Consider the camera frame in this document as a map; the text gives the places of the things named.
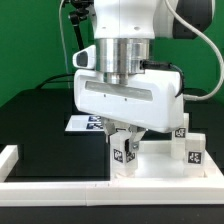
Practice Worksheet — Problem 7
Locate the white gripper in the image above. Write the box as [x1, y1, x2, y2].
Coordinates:
[73, 46, 184, 152]

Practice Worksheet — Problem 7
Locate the white square tabletop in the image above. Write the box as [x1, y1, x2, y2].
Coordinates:
[128, 141, 223, 179]

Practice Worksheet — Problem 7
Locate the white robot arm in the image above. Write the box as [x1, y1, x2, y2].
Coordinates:
[73, 0, 224, 152]

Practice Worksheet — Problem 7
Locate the white marker tag sheet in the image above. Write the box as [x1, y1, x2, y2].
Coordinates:
[65, 115, 103, 132]

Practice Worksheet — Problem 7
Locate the white U-shaped obstacle fence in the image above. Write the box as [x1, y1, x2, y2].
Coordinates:
[0, 145, 224, 207]

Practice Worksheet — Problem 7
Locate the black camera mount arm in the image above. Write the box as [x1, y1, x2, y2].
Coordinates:
[62, 0, 94, 50]

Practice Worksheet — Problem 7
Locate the white cable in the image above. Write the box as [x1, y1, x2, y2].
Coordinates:
[58, 0, 72, 90]

